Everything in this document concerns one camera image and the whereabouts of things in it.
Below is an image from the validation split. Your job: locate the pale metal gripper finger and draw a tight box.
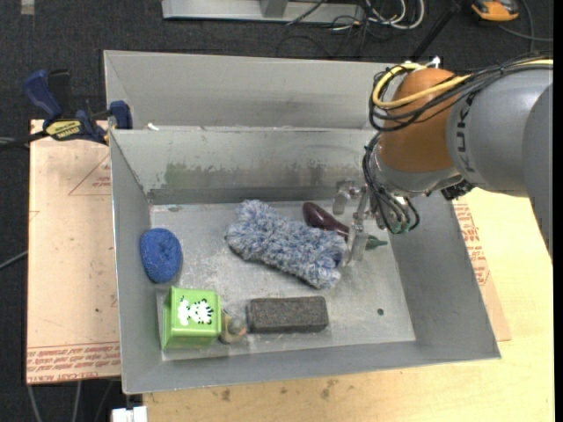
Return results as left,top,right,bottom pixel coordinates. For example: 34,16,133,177
332,181,354,216
345,222,369,268

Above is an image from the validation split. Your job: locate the purple toy eggplant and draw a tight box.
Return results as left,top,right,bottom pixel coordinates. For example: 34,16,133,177
302,201,389,251

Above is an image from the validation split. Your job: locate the blue and white fuzzy cloth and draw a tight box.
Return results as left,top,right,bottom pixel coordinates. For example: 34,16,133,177
223,199,349,291

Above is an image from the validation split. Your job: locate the grey metal bin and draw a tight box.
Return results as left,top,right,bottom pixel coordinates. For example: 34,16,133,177
103,49,502,396

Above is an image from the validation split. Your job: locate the dark green flat block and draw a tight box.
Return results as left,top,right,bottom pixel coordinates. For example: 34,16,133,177
245,295,331,335

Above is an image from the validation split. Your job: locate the green box with tiger print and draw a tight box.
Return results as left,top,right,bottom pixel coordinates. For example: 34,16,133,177
159,285,223,352

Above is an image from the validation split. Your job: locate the blue scouring pad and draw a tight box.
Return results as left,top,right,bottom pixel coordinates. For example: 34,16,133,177
139,228,184,285

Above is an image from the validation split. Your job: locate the brown cardboard board, red print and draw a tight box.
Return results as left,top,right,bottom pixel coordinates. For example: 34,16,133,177
25,119,514,386

